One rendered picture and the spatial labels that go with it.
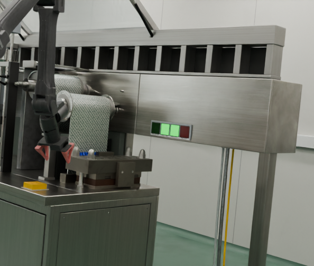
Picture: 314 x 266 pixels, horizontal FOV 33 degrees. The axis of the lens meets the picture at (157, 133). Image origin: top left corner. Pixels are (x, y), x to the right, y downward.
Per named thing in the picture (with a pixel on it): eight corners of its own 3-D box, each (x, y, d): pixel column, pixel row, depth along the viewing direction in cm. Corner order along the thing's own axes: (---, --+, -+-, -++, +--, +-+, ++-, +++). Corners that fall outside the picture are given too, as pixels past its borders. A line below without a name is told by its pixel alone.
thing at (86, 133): (67, 156, 248) (70, 116, 247) (105, 155, 265) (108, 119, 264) (67, 156, 247) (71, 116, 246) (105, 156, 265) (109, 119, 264)
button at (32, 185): (22, 187, 224) (23, 181, 224) (37, 186, 229) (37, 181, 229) (32, 190, 219) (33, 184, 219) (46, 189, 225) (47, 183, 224)
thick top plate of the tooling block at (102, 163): (65, 168, 242) (66, 155, 242) (129, 166, 272) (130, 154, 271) (87, 174, 231) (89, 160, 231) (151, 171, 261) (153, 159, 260)
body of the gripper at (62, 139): (47, 138, 210) (43, 121, 206) (69, 141, 206) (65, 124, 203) (38, 146, 205) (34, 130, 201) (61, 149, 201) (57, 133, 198)
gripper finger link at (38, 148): (47, 154, 215) (42, 134, 210) (62, 157, 212) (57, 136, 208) (38, 163, 210) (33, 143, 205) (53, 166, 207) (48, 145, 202)
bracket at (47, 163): (37, 178, 251) (42, 113, 250) (48, 178, 256) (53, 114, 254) (43, 180, 248) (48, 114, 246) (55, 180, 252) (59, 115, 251)
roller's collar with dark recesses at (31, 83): (21, 91, 266) (22, 78, 265) (31, 92, 270) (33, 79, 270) (28, 91, 261) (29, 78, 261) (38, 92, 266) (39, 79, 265)
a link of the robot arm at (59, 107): (30, 101, 197) (49, 103, 193) (46, 87, 206) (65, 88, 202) (37, 129, 203) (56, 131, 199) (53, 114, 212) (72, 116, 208)
